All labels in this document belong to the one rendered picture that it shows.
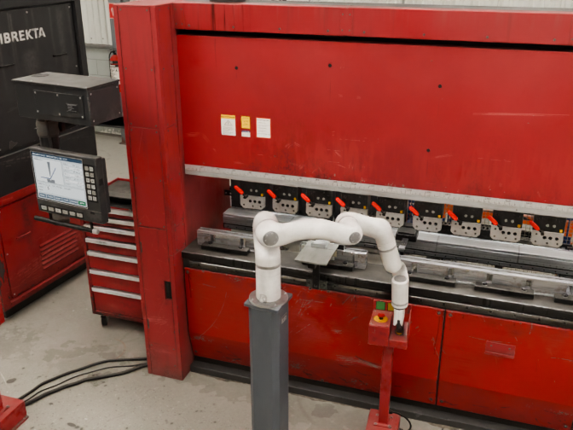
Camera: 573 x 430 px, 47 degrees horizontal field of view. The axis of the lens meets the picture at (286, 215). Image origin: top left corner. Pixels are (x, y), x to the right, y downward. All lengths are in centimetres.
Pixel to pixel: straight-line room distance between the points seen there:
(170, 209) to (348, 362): 137
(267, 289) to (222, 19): 144
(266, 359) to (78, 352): 187
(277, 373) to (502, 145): 158
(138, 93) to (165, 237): 84
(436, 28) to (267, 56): 88
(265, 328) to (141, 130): 132
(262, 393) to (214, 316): 87
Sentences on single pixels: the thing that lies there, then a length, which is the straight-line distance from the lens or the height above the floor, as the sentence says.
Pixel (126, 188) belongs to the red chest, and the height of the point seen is 98.
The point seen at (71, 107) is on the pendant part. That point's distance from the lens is 348.
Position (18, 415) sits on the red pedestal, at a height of 6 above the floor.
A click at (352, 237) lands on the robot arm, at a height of 134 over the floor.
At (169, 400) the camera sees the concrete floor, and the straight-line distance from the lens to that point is 427.
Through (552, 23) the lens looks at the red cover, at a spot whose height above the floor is 226.
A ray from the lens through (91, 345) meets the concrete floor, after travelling 488.
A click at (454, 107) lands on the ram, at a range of 340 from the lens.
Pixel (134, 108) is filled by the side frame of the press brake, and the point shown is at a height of 175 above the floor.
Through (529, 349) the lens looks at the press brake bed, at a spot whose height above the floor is 61.
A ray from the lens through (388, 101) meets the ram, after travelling 344.
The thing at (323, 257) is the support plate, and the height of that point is 100.
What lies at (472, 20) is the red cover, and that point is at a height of 226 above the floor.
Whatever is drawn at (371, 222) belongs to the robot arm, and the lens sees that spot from 315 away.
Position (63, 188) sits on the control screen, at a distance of 366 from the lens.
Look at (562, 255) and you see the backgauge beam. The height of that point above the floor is 98.
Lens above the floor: 259
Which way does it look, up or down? 22 degrees down
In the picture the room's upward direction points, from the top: straight up
